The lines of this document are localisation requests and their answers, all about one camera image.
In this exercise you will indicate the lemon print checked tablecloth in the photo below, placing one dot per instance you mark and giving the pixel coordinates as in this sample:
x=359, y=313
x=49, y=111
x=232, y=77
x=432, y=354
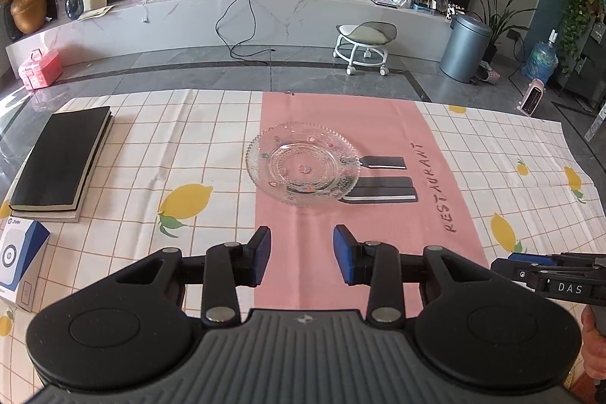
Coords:
x=142, y=148

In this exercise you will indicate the beige paper sheet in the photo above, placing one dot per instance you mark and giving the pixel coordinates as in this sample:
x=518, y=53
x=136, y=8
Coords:
x=96, y=12

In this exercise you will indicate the dark cabinet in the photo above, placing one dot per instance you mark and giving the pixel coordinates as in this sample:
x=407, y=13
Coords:
x=589, y=72

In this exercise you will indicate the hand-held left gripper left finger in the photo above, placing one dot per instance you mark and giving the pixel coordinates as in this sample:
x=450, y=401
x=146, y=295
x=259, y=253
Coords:
x=262, y=255

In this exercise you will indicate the long-leaf potted plant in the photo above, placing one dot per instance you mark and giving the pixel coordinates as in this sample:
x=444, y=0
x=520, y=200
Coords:
x=502, y=23

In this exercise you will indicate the grey metal trash can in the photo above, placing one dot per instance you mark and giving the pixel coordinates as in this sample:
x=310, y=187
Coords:
x=464, y=49

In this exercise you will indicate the pink storage box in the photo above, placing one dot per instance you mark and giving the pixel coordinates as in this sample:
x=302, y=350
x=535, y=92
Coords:
x=40, y=70

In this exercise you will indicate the small pink heater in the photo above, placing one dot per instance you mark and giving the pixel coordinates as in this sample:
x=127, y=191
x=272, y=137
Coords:
x=532, y=98

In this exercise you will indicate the large clear glass plate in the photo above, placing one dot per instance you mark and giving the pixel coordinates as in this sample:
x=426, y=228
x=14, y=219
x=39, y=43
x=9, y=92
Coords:
x=303, y=167

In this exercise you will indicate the blue and white box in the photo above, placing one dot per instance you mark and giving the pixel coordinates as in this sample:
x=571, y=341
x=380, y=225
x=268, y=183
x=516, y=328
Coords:
x=19, y=262

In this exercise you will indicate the blue glass vase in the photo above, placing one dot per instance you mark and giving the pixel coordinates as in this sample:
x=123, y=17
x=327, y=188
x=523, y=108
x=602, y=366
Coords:
x=74, y=6

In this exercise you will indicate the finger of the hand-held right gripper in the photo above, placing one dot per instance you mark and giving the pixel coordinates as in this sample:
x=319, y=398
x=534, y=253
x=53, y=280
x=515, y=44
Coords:
x=518, y=274
x=539, y=258

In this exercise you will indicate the person's right hand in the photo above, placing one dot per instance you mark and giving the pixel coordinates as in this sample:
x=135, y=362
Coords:
x=592, y=352

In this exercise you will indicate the black notebook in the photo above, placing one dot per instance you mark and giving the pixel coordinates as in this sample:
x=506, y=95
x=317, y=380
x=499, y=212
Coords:
x=57, y=158

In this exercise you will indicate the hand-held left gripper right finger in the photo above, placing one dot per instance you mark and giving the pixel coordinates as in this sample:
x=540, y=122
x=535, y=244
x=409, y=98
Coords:
x=343, y=255

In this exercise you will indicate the blue water bottle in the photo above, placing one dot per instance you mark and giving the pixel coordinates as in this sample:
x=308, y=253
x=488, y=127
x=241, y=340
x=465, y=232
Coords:
x=539, y=63

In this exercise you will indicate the gold round vase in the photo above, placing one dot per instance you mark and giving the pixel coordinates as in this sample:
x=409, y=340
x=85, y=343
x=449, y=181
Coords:
x=28, y=11

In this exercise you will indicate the white rolling stool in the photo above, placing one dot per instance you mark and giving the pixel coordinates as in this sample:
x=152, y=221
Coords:
x=367, y=35

